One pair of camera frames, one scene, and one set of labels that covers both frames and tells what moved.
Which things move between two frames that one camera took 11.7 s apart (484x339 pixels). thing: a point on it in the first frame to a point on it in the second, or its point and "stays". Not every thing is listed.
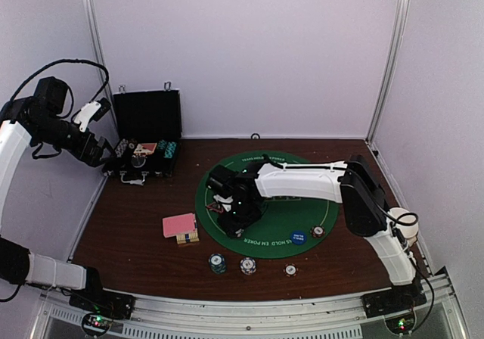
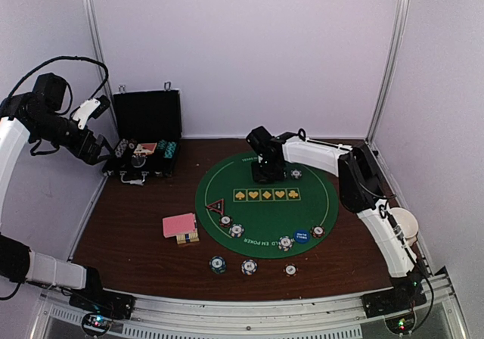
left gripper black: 91,158 stays
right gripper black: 231,225 to 260,177
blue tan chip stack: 248,265 stays
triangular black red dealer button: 215,206 stays
